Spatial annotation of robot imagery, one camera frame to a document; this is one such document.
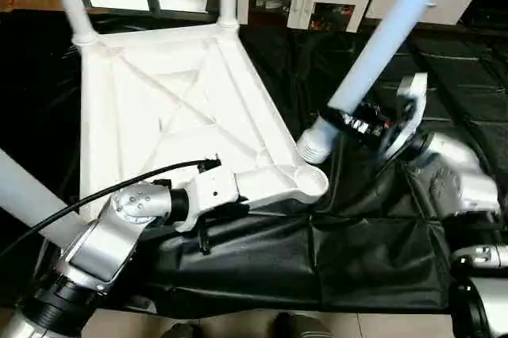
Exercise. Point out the black work mat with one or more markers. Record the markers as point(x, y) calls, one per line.
point(357, 259)

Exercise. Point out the white plastic table top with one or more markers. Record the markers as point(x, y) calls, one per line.
point(182, 108)

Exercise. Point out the black left robot foot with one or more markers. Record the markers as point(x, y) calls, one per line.
point(181, 331)

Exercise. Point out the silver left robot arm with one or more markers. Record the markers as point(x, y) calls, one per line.
point(103, 251)

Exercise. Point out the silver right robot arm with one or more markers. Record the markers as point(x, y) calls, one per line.
point(460, 187)

